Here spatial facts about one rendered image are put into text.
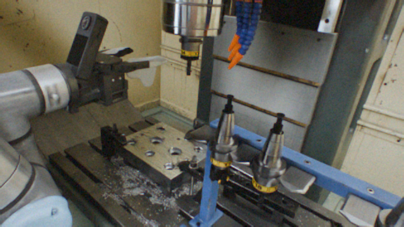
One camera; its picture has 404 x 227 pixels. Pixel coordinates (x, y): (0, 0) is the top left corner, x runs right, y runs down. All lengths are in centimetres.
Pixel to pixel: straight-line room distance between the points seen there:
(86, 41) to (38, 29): 111
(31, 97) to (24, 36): 114
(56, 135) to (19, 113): 111
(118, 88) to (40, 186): 25
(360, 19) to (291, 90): 31
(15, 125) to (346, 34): 94
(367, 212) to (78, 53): 54
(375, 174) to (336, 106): 57
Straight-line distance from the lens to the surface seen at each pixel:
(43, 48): 163
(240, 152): 58
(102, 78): 52
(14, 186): 36
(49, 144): 153
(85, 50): 50
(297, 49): 104
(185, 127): 196
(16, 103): 45
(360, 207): 54
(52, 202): 38
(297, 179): 55
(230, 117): 56
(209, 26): 66
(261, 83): 113
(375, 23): 102
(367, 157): 153
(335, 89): 107
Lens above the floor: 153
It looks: 25 degrees down
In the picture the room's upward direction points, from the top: 5 degrees clockwise
